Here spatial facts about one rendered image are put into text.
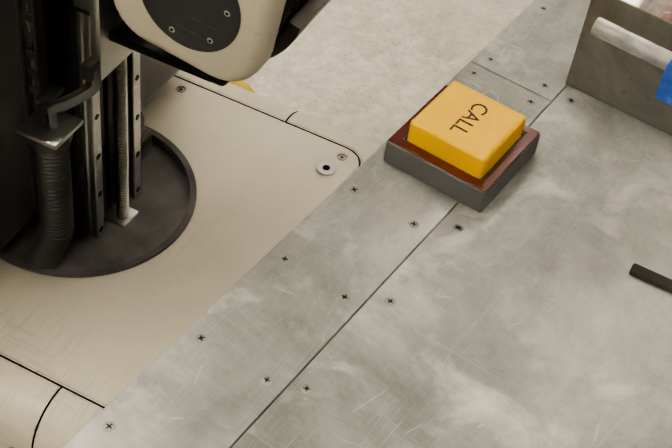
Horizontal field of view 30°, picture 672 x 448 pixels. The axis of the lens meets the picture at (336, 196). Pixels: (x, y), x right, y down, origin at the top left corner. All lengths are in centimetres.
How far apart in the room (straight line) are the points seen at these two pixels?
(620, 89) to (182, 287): 68
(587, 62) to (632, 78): 4
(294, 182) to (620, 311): 83
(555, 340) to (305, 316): 16
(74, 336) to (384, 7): 116
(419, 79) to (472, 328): 147
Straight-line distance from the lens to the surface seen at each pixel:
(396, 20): 235
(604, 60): 95
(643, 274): 84
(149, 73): 161
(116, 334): 142
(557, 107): 95
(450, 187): 85
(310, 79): 219
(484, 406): 75
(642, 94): 95
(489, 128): 86
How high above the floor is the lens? 139
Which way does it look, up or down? 45 degrees down
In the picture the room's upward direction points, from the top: 8 degrees clockwise
